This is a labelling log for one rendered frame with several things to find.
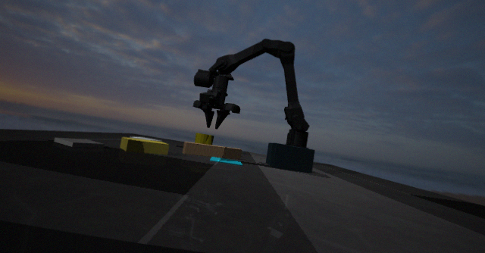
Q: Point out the yellow flat block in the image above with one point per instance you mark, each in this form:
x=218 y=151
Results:
x=145 y=146

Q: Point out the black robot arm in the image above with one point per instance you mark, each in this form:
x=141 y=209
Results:
x=226 y=64

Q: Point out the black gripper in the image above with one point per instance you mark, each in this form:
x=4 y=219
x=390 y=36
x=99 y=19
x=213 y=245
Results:
x=224 y=108

